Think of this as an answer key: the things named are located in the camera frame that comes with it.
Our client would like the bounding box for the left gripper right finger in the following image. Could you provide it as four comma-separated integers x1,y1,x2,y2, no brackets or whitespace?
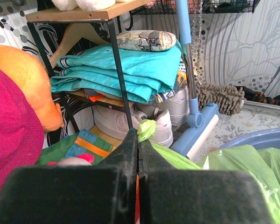
138,140,273,224

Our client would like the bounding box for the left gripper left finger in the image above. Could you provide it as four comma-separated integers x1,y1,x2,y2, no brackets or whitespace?
0,128,138,224

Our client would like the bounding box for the green trash bag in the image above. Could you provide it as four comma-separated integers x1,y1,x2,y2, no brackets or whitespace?
137,119,280,224

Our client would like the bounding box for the magenta knit bag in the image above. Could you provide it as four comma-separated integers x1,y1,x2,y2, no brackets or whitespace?
0,70,44,188

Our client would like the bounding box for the blue trash bin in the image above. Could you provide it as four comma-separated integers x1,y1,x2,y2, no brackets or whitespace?
219,128,280,150

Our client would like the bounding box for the pink pig plush toy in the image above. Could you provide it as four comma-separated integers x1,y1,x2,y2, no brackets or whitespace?
47,153,94,166

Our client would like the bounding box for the rainbow striped cloth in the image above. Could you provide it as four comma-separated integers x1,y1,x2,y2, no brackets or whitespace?
36,129,116,165

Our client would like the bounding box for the white sneaker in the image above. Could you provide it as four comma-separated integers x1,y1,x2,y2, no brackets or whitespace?
156,85,189,126
93,104,173,147

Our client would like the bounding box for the grey chenille mop head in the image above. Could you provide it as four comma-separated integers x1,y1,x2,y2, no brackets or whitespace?
196,83,246,115

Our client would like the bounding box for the teal folded cloth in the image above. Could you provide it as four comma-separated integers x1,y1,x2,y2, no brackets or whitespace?
50,42,186,103

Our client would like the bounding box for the orange plush toy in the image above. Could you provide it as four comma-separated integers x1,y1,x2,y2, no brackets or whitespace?
0,45,64,132

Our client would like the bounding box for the map print glasses case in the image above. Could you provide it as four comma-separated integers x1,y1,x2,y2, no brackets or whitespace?
117,30,176,52

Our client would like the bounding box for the wooden clothes hanger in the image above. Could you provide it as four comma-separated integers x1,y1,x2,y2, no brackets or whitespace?
49,23,107,68

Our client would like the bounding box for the white dog plush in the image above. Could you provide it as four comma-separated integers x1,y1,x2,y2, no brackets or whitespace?
52,0,131,11

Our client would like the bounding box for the black wire basket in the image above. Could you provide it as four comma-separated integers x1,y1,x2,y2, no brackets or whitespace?
130,0,259,15

